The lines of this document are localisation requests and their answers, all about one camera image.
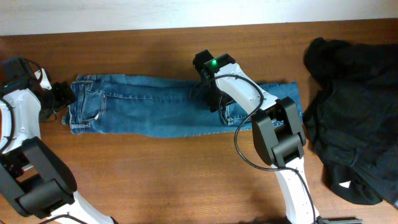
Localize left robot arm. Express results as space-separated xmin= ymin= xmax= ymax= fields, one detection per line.
xmin=1 ymin=85 xmax=115 ymax=224

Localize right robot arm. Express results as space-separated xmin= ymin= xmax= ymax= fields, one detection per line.
xmin=193 ymin=50 xmax=320 ymax=223

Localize black clothing pile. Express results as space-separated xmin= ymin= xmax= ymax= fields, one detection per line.
xmin=303 ymin=38 xmax=397 ymax=206

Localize blue denim jeans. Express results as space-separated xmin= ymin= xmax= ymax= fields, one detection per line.
xmin=61 ymin=73 xmax=304 ymax=139

